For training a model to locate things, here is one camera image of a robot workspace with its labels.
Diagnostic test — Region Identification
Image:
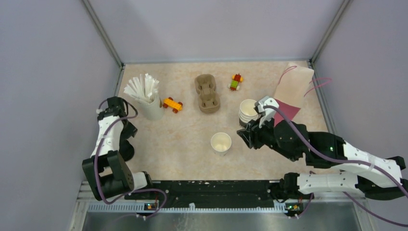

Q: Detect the red green toy brick car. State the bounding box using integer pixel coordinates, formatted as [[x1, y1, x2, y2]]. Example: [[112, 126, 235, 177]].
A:
[[228, 74, 243, 91]]

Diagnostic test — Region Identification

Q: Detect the stack of paper cups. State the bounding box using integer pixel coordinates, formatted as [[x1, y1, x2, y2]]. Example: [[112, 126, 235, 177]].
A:
[[239, 99, 259, 128]]

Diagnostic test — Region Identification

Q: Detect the yellow toy brick car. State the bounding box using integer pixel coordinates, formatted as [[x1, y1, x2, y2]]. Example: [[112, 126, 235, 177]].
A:
[[163, 97, 183, 114]]

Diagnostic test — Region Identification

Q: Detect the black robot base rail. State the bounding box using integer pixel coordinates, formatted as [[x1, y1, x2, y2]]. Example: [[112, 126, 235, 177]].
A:
[[124, 180, 315, 202]]

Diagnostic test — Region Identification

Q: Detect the single white paper cup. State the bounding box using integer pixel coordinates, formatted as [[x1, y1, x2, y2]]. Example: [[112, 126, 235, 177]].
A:
[[210, 132, 232, 156]]

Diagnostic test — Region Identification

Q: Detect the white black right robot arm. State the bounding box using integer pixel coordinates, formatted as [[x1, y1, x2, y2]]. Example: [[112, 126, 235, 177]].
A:
[[237, 120, 408, 201]]

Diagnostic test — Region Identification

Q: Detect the brown cardboard cup carrier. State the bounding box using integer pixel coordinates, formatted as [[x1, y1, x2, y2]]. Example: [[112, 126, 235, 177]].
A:
[[194, 74, 220, 114]]

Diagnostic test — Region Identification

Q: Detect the stack of black lids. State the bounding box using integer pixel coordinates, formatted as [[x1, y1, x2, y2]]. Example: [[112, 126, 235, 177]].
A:
[[119, 140, 135, 161]]

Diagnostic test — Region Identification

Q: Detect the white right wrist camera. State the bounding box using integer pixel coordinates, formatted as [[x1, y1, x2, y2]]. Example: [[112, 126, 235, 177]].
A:
[[254, 96, 279, 128]]

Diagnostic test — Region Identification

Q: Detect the kraft pink paper bag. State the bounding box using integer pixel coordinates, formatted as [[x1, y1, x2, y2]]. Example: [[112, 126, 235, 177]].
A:
[[273, 62, 332, 120]]

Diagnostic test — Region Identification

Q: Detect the white straw holder cup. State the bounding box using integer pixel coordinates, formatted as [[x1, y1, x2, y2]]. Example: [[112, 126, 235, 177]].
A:
[[136, 96, 165, 121]]

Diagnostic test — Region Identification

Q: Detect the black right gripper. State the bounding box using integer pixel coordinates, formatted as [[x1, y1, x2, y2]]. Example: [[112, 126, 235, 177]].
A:
[[237, 113, 299, 162]]

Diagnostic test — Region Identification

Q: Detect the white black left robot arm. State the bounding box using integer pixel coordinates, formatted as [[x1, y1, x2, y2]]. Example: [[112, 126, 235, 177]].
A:
[[82, 97, 154, 201]]

